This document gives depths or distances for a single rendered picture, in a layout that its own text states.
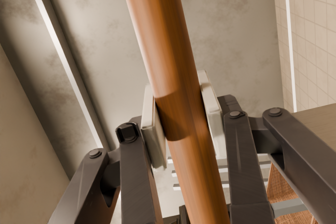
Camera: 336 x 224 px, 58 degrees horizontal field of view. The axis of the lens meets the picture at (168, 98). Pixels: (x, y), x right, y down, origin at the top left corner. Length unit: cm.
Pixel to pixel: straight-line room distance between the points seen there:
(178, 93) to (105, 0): 339
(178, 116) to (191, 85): 2
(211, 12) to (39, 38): 198
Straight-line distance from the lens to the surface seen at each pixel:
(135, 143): 15
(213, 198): 22
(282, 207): 145
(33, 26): 381
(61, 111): 412
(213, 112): 16
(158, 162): 17
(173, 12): 17
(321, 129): 203
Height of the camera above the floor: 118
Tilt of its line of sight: 4 degrees up
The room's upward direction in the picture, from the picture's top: 104 degrees counter-clockwise
